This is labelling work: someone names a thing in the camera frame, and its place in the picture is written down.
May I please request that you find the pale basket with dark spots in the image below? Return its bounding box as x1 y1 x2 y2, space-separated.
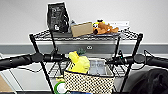
62 57 116 94

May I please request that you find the grey Oculus box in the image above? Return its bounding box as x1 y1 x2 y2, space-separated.
88 57 108 77

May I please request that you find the yellow plush toy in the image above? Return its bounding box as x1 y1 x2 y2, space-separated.
67 50 91 75

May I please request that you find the brown cardboard box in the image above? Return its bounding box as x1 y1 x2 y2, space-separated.
70 21 95 39

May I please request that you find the flat white box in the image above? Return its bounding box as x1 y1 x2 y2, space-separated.
107 20 131 31

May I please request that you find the black bag with white print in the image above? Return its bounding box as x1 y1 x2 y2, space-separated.
46 1 71 34

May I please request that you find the wooden door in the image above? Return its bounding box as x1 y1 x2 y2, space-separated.
0 74 13 94

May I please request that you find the black wire shelf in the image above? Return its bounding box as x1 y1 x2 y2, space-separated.
27 27 145 94

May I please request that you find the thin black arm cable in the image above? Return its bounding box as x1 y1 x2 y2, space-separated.
142 49 158 60
19 64 45 74

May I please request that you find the white wall socket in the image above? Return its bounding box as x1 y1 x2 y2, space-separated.
85 44 93 51

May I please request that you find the grey wall rail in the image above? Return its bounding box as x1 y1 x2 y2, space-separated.
0 42 168 56

